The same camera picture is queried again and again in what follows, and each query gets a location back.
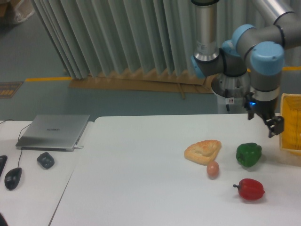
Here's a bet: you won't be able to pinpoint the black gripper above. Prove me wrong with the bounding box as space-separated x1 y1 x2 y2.
243 92 285 138

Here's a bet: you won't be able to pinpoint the triangular bread slice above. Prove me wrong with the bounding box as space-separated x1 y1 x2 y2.
184 140 222 165

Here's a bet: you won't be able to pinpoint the brown egg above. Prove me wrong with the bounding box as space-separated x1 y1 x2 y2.
206 161 220 178

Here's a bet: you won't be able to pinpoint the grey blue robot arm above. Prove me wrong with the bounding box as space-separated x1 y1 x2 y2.
191 0 301 137

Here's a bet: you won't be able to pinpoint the yellow plastic basket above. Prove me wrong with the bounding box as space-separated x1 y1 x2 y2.
279 93 301 156

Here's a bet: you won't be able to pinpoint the green bell pepper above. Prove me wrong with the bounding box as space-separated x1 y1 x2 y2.
236 143 262 168

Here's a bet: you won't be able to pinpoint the red bell pepper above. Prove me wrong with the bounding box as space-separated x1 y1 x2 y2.
233 178 265 201

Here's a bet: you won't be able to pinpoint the brown cardboard sheet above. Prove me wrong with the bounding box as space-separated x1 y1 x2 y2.
69 68 215 99

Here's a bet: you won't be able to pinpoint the grey folding curtain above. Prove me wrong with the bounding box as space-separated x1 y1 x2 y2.
30 0 278 79

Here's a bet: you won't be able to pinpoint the silver laptop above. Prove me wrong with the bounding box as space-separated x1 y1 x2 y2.
16 114 90 151

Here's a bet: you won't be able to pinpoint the black earbuds case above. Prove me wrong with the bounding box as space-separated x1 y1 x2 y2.
37 152 55 170

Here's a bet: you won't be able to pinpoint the black computer mouse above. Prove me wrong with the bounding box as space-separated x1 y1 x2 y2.
4 167 23 191

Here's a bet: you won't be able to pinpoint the black keyboard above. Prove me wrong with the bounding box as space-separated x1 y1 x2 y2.
0 155 8 176

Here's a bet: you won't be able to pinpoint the plastic wrapped cardboard boxes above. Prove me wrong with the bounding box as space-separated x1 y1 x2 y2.
0 0 35 24

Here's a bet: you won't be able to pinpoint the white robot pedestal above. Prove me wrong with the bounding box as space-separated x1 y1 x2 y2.
211 72 250 114

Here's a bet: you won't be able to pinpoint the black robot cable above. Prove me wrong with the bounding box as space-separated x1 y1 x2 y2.
224 88 230 114

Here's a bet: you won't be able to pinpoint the black mouse cable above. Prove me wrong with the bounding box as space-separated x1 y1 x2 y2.
0 119 32 169

